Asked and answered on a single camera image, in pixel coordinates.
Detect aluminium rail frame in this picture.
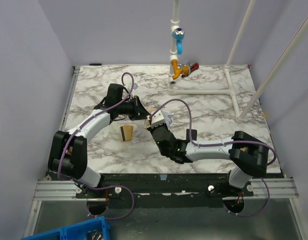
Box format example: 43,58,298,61
34,65,302,240

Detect blue plastic bin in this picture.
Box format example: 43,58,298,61
22,216,111,240

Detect purple cable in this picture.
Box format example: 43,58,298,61
56,72,136,221
150,98,277,218

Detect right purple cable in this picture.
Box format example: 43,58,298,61
150,98,277,218

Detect red black pliers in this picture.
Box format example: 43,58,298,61
181,63,199,78

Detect blue pipe valve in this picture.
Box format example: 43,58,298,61
172,27,185,55

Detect orange pipe valve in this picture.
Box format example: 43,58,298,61
170,59,191,80

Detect silver VIP card top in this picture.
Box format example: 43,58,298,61
162,111,174,129

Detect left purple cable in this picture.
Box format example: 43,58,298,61
56,72,136,221

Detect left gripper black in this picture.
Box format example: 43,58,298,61
117,96,151,122

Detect white PVC pipe frame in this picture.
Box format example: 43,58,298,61
164,0,308,123

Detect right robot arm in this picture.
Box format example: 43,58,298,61
147,123,269,196

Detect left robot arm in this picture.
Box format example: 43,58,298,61
47,83,150,198

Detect gold card with magnetic stripe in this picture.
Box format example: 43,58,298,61
119,125,133,142

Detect beige leather card holder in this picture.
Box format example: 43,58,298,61
143,106,157,129

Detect gold card middle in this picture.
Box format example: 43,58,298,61
126,125,134,138

